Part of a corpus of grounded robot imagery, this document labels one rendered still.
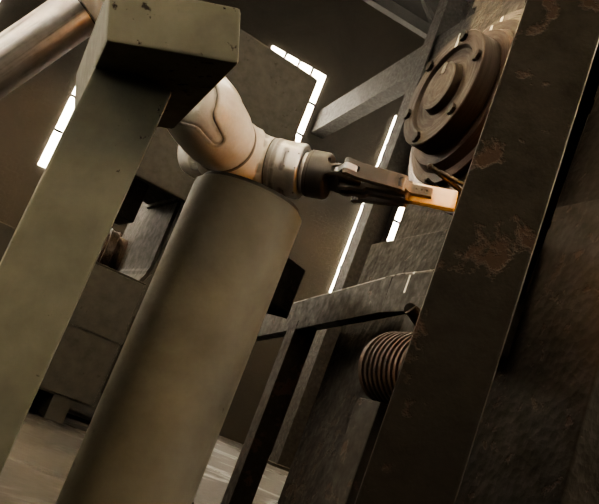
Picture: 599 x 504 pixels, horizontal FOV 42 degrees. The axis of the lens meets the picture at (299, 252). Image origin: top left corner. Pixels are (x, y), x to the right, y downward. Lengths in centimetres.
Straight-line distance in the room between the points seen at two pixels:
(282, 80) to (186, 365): 386
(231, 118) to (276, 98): 340
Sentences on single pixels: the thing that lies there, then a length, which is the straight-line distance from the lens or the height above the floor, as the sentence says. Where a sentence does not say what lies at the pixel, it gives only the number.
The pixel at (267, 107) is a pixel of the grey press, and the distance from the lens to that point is 444.
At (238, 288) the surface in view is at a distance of 74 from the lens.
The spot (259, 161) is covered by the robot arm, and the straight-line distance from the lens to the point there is 121.
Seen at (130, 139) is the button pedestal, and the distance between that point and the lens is 70.
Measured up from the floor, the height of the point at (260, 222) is 48.
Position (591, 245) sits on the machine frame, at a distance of 139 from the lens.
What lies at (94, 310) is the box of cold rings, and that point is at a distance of 380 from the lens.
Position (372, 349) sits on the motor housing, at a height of 48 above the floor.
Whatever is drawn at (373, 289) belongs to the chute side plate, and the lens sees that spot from 175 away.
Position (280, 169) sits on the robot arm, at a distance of 120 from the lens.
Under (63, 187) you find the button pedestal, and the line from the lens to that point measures 68.
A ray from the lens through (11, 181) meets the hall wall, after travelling 1157.
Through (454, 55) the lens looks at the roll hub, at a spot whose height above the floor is 121.
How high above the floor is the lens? 30
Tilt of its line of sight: 13 degrees up
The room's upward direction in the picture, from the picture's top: 21 degrees clockwise
